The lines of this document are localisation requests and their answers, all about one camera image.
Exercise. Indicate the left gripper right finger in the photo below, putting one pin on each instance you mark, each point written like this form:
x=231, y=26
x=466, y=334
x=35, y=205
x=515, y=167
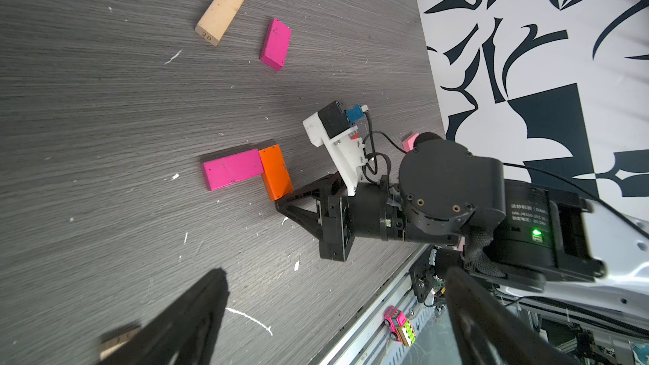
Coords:
x=486, y=332

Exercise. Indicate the natural wood block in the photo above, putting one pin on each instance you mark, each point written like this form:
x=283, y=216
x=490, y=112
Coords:
x=113, y=340
x=216, y=19

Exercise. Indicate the magenta block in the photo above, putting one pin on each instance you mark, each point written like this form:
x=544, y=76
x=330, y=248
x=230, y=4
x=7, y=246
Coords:
x=231, y=169
x=276, y=45

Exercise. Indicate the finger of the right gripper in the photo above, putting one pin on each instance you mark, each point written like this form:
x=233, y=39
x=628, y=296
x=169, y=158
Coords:
x=308, y=220
x=322, y=188

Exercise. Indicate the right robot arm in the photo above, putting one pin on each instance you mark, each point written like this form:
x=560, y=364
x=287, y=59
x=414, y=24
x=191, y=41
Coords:
x=526, y=240

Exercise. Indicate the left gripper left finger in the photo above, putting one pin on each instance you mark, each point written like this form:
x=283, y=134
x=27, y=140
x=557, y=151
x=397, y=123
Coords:
x=184, y=333

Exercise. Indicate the small pink toy car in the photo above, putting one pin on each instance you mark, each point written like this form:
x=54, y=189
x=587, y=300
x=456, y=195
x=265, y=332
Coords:
x=399, y=326

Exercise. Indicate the orange block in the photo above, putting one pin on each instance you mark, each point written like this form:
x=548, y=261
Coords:
x=275, y=176

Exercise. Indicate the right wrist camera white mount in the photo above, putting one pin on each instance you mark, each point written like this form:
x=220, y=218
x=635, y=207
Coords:
x=334, y=127

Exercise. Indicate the pink tray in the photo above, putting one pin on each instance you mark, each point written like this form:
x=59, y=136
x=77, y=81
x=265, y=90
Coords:
x=408, y=143

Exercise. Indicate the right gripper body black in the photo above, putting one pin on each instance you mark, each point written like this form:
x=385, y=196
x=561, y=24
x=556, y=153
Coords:
x=372, y=212

